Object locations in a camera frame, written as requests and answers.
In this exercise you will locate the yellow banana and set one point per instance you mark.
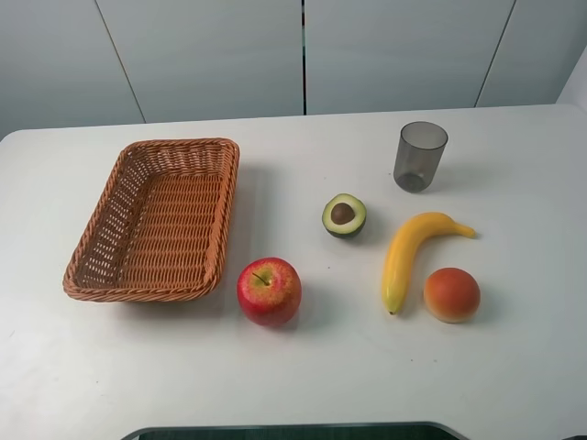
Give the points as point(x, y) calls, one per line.
point(400, 258)

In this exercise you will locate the halved avocado with pit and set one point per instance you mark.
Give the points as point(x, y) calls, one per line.
point(344, 216)

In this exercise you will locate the brown wicker basket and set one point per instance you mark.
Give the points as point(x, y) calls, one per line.
point(160, 229)

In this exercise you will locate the grey translucent plastic cup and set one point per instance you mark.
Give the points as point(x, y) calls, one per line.
point(420, 148)

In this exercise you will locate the red apple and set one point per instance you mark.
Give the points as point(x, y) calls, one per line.
point(269, 291)

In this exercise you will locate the orange peach fruit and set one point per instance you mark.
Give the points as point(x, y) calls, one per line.
point(452, 295)

